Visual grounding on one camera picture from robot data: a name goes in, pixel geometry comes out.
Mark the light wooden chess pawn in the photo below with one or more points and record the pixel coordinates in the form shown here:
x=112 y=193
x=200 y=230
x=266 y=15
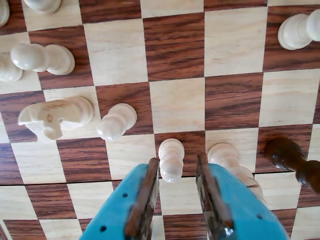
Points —
x=117 y=120
x=50 y=58
x=171 y=160
x=8 y=72
x=295 y=32

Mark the dark brown chess pawn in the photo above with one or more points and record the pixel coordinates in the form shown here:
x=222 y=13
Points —
x=285 y=152

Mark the light wooden chess knight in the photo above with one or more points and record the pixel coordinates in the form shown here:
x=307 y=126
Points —
x=62 y=112

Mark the wooden chessboard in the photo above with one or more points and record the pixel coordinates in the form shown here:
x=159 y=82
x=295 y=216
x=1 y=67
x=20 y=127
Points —
x=175 y=50

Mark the light wooden chess rook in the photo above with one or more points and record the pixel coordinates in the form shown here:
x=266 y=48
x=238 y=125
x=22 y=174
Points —
x=42 y=5

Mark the light wooden chess bishop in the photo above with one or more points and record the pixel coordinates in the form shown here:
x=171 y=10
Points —
x=225 y=155

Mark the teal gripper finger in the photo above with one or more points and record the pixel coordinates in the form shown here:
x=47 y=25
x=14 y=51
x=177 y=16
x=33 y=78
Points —
x=247 y=207
x=117 y=207

